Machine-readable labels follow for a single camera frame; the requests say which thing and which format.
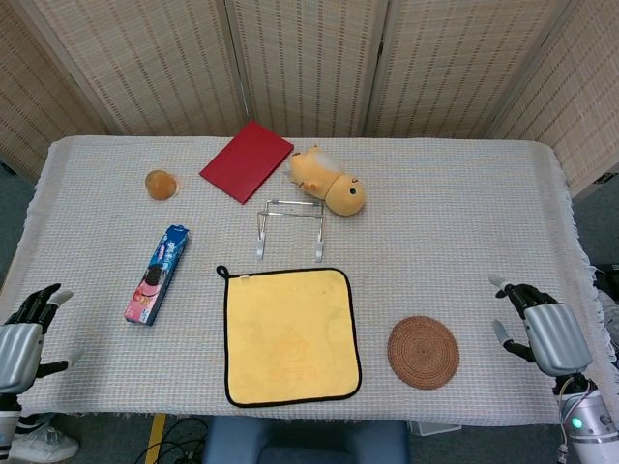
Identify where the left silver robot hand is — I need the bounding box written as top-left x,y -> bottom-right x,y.
0,283 -> 82,395

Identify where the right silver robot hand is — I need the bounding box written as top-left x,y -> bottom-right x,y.
487,275 -> 594,378

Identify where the yellow cloth with black trim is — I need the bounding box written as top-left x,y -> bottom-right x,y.
216,264 -> 364,409

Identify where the black object beside table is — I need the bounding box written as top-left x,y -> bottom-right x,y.
590,263 -> 619,291

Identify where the white shoe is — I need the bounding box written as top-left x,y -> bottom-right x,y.
9,420 -> 81,463

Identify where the brown woven round coaster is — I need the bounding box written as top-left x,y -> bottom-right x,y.
387,315 -> 461,390

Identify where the clear plastic box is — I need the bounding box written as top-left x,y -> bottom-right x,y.
409,420 -> 463,436

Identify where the blue Oreo cookie box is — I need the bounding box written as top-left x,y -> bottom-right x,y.
123,223 -> 191,327

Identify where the white woven tablecloth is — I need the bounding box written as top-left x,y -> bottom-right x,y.
0,134 -> 613,429

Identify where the yellow floor tape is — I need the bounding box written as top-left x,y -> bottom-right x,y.
143,413 -> 168,464

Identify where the yellow plush toy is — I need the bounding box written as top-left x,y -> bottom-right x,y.
288,144 -> 367,218

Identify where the blue chair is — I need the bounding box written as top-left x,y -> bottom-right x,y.
201,416 -> 411,464

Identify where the red notebook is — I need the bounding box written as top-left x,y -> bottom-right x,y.
199,120 -> 295,206

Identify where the bamboo folding screen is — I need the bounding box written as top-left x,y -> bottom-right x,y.
0,0 -> 619,199

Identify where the metal wire stand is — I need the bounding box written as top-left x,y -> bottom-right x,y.
254,197 -> 328,264

